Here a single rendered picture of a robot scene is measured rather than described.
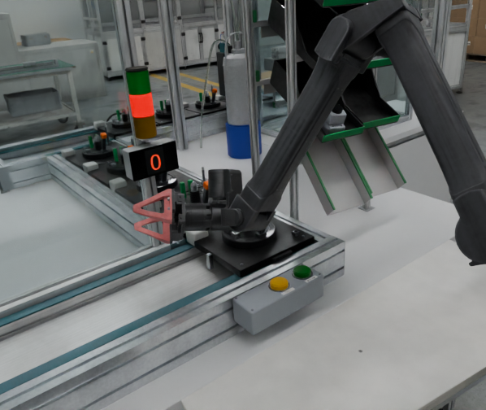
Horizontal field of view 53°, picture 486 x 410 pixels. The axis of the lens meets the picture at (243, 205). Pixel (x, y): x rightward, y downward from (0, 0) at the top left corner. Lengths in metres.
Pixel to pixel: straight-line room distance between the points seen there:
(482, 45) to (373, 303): 8.96
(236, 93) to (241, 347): 1.27
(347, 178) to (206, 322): 0.61
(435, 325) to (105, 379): 0.70
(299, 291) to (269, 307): 0.09
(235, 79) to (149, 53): 8.26
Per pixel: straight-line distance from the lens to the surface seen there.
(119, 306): 1.17
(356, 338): 1.12
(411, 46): 0.80
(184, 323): 1.01
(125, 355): 0.98
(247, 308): 1.03
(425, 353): 1.10
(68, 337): 1.12
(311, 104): 0.87
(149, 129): 1.14
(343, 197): 1.37
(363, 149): 1.51
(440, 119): 0.76
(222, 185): 0.99
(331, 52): 0.83
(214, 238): 1.27
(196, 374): 1.04
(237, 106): 2.11
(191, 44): 10.63
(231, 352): 1.08
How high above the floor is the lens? 1.57
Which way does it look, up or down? 25 degrees down
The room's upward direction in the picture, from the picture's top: 4 degrees counter-clockwise
